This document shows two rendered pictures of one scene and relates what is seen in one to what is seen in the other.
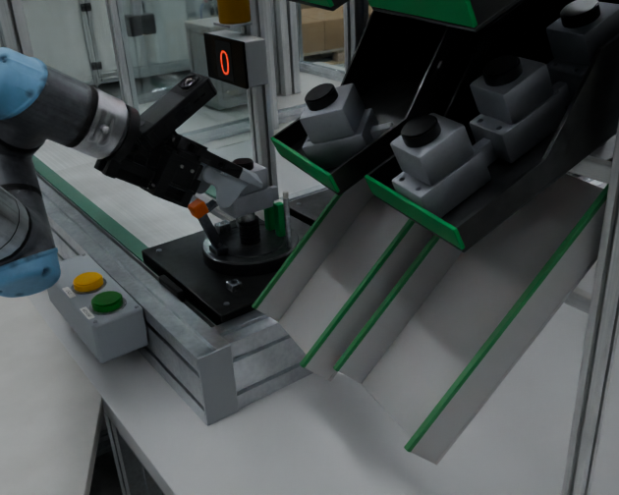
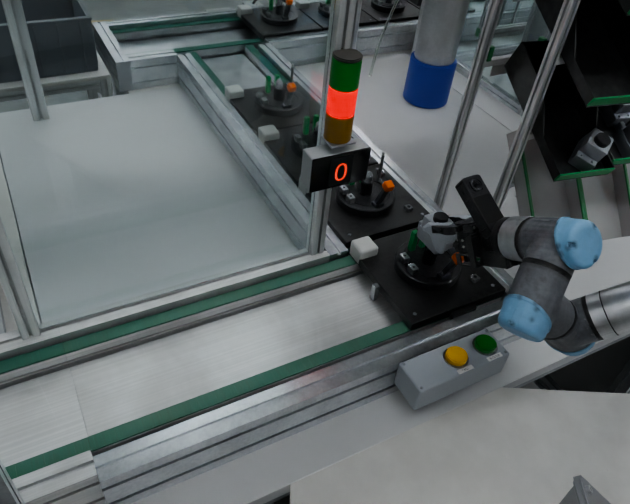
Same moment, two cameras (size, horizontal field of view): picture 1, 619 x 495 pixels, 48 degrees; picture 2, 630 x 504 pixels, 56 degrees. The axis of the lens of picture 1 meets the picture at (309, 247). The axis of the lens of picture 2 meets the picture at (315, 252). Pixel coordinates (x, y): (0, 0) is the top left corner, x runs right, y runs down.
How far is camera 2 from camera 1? 1.55 m
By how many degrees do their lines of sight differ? 71
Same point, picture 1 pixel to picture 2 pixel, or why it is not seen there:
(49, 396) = (502, 417)
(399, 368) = not seen: hidden behind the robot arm
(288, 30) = not seen: outside the picture
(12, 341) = (432, 452)
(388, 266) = (577, 193)
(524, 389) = not seen: hidden behind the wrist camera
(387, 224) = (537, 183)
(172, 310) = (489, 314)
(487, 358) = (626, 191)
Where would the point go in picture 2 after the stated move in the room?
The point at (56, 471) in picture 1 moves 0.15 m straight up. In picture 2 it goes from (569, 405) to (601, 358)
